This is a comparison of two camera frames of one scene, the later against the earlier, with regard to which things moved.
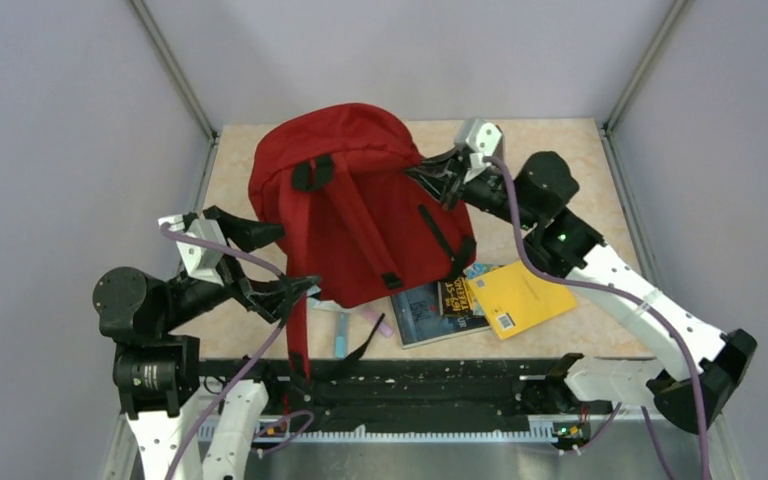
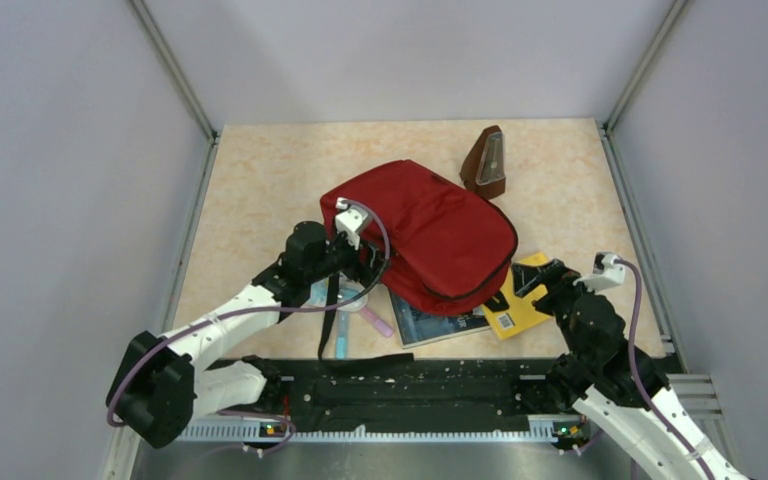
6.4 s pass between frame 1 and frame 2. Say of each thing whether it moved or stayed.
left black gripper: moved
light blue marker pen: stayed
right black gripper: moved
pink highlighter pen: stayed
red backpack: moved
